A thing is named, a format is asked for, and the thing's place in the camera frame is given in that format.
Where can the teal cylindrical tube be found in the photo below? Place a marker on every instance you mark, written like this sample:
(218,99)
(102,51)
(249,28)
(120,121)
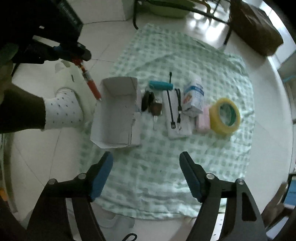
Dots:
(160,85)

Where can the dark trouser leg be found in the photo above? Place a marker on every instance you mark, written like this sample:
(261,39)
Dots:
(21,110)

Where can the black metal chair frame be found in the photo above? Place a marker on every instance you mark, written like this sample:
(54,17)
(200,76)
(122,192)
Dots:
(206,9)

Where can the white medicine bottle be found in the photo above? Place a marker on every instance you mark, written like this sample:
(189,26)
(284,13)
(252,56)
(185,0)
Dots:
(193,98)

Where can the green checkered cloth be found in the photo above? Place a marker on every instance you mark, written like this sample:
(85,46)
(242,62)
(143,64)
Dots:
(146,182)

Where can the white power bank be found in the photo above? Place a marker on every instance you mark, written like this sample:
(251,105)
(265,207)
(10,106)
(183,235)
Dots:
(178,124)

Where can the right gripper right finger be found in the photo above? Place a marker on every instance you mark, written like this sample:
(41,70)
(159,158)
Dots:
(242,220)

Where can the white cardboard box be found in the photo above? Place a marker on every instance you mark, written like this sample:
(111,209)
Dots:
(117,120)

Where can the white dotted sock foot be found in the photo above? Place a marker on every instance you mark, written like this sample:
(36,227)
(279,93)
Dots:
(63,111)

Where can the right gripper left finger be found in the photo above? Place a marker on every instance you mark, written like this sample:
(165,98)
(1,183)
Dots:
(49,219)

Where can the black car key fob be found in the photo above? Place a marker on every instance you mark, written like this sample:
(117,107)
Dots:
(147,100)

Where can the yellow tape roll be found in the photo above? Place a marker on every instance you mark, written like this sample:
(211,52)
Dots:
(224,117)

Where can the brown paper bag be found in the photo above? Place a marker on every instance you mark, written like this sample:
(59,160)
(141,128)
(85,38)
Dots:
(254,27)

